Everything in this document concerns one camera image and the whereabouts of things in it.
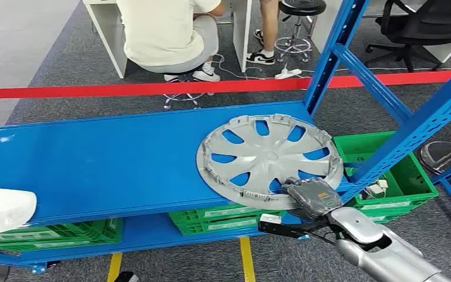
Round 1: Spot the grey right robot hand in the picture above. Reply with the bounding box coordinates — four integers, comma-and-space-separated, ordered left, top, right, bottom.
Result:
282, 177, 344, 221

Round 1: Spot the grey plastic wheel cover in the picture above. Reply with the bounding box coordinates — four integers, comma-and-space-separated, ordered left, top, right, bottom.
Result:
196, 113, 345, 212

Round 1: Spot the large blue metal shelf rack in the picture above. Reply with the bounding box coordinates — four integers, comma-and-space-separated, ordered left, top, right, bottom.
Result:
0, 0, 451, 274

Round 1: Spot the folded green plastic crate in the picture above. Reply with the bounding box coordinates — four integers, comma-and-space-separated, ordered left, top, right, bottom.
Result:
173, 214, 265, 237
0, 217, 123, 244
168, 203, 287, 225
15, 233, 123, 250

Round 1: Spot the yellow floor tape square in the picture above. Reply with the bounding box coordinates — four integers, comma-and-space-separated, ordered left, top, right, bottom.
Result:
106, 236, 257, 282

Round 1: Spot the open green plastic crate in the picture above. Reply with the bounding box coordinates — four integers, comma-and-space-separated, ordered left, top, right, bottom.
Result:
332, 131, 440, 225

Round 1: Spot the white power strip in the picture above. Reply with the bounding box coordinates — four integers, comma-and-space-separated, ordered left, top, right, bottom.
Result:
274, 64, 303, 80

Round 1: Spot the chrome stanchion base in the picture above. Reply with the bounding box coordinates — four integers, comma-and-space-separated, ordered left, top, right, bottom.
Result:
418, 140, 451, 176

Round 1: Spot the black round stool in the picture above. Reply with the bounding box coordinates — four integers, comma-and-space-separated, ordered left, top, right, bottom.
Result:
162, 73, 216, 110
274, 0, 328, 63

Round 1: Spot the person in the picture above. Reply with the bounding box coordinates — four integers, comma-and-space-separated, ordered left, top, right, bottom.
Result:
116, 0, 226, 83
245, 0, 281, 66

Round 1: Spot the black office chair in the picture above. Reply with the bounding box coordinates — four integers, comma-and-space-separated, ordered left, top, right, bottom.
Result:
365, 0, 451, 73

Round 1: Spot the red barrier tape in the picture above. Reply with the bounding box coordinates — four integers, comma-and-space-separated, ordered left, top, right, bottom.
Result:
0, 70, 451, 100

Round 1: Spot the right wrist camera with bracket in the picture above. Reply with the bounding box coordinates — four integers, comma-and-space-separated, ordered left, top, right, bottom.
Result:
258, 213, 328, 240

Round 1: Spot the black robot bracket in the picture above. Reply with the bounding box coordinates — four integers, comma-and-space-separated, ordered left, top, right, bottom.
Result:
113, 271, 141, 282

